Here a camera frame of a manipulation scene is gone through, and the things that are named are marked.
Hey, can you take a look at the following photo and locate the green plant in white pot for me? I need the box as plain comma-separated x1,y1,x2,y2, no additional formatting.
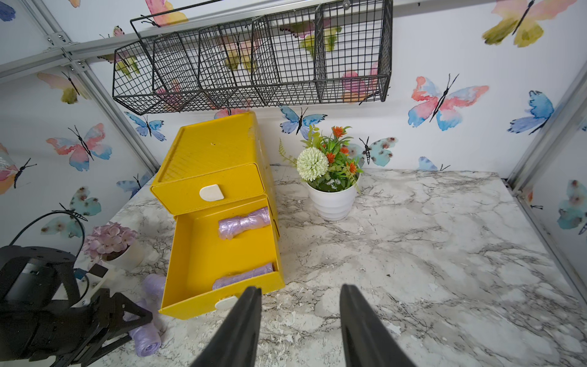
278,126,363,222

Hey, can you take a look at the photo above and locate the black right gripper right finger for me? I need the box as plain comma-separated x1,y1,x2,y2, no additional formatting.
339,284,415,367

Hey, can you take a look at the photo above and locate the yellow plastic drawer unit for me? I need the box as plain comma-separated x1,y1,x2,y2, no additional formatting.
151,112,285,320

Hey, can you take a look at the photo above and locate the pink flower in white pot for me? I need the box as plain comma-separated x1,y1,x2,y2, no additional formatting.
82,222,145,271

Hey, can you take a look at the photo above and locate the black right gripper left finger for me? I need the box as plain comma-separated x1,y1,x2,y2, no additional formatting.
191,287,262,367

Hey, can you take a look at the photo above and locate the purple trash bag roll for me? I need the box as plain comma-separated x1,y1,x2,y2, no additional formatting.
128,321,161,357
142,274,166,299
212,263,274,291
218,206,271,240

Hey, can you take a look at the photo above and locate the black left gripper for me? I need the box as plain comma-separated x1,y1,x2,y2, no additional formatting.
1,246,153,366

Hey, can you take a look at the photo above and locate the black wire wall basket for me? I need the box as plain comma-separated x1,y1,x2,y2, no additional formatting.
113,1,394,115

